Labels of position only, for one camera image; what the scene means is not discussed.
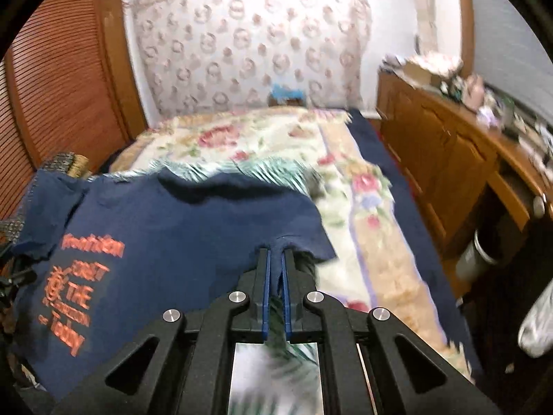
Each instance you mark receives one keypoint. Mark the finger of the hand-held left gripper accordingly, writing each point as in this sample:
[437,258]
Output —
[17,277]

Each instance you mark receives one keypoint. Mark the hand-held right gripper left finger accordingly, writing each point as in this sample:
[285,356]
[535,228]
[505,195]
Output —
[266,285]

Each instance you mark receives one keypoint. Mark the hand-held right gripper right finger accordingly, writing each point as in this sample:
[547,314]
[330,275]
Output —
[286,294]

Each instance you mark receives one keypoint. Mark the navy t-shirt with orange print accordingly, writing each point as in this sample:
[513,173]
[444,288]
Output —
[173,233]

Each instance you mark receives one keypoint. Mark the leaf-print cloth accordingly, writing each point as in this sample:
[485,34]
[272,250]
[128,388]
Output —
[259,168]

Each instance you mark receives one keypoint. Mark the woven patterned cushion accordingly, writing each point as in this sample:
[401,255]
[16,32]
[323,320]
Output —
[65,164]

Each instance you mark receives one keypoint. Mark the floral blanket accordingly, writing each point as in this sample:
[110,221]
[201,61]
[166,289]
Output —
[259,138]

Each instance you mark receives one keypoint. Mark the navy bed sheet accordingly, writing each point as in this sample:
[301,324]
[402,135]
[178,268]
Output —
[389,168]

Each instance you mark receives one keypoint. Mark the wooden louvered door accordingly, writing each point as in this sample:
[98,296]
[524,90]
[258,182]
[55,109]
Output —
[65,95]

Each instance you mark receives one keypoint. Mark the silver metal bin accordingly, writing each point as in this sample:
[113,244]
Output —
[471,255]

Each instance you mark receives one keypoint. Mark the blue box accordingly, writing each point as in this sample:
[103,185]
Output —
[285,93]

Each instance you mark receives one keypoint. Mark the wooden sideboard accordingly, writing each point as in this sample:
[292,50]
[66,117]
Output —
[445,147]

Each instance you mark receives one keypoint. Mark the white patterned cloth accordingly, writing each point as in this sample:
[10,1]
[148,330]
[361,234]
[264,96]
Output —
[535,324]

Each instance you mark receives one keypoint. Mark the cardboard box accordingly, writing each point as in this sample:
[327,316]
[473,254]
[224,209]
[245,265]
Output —
[417,69]

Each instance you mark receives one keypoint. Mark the white round knob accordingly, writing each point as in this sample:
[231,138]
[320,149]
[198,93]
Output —
[538,205]

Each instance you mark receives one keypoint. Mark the pink jug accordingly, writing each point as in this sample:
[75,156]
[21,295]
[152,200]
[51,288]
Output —
[475,88]

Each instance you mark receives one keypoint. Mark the beige hanging cloth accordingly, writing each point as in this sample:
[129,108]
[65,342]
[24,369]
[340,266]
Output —
[425,4]

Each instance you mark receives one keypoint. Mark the grey window blind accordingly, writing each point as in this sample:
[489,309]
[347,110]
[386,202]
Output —
[510,30]

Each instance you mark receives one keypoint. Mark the wooden window frame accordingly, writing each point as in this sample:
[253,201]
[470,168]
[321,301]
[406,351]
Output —
[463,17]

